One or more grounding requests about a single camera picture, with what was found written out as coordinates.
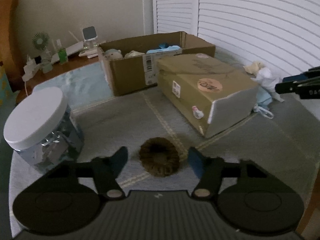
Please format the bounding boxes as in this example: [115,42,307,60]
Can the light blue mask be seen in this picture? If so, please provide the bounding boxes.
[253,87,274,119]

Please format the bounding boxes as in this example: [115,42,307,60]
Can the white cloth with beige knot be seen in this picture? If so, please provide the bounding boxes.
[243,61,284,102]

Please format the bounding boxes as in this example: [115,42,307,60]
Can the cream drawstring pouch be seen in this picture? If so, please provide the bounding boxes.
[125,50,145,59]

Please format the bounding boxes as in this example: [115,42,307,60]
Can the blue round plush toy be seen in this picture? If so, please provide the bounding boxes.
[104,49,123,60]

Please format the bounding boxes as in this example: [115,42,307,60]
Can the blue face mask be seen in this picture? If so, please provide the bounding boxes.
[146,43,181,54]

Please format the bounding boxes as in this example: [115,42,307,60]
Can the grey checked blanket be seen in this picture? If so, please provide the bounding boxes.
[8,52,320,238]

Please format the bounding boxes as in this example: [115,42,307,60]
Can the white louvered door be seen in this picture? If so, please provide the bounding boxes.
[153,0,319,76]

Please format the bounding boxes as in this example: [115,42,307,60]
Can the clear jar white lid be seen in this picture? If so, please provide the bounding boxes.
[3,87,84,174]

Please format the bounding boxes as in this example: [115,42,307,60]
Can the closed tan cardboard box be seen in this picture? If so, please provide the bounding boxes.
[157,54,259,138]

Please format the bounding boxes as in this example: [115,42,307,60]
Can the light blue towel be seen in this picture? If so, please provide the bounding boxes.
[33,62,113,109]

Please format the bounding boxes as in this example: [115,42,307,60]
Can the open brown cardboard box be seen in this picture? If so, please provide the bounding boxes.
[98,31,215,96]

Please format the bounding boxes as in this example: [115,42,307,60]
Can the wooden nightstand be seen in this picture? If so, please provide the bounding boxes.
[16,53,98,104]

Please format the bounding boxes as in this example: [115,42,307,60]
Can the white remote control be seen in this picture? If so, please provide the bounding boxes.
[79,48,98,59]

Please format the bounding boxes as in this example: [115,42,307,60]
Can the yellow blue packaging bag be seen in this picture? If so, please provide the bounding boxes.
[0,66,13,106]

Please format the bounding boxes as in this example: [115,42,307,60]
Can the white wifi router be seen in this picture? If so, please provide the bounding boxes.
[51,30,84,64]

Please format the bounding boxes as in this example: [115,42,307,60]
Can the green small bottle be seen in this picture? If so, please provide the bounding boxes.
[56,39,68,64]

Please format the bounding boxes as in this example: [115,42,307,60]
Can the white power strip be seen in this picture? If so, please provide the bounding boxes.
[22,55,41,82]

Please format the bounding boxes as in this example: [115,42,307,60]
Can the small screen on stand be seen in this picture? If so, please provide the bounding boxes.
[82,26,98,50]

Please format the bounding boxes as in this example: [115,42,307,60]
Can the small green desk fan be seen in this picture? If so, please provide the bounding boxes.
[32,32,53,74]

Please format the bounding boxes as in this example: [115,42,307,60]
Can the wooden headboard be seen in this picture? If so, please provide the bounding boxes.
[1,0,24,92]

